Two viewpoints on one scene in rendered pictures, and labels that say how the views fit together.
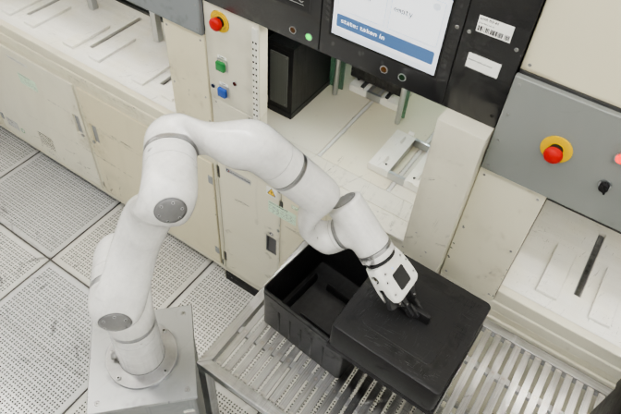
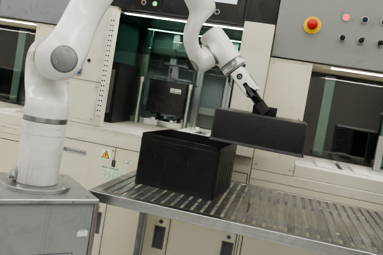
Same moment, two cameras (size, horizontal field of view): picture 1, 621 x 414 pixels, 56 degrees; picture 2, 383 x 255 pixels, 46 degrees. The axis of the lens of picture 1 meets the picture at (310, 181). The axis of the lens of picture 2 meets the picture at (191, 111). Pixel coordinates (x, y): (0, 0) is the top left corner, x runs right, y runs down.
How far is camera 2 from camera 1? 140 cm
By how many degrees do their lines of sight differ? 47
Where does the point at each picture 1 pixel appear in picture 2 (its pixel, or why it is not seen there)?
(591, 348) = (367, 185)
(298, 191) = not seen: outside the picture
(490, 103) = (271, 11)
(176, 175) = not seen: outside the picture
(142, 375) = (42, 187)
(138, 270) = (89, 20)
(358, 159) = not seen: hidden behind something
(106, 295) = (64, 30)
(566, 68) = not seen: outside the picture
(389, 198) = not seen: hidden behind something
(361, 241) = (227, 48)
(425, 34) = not seen: outside the picture
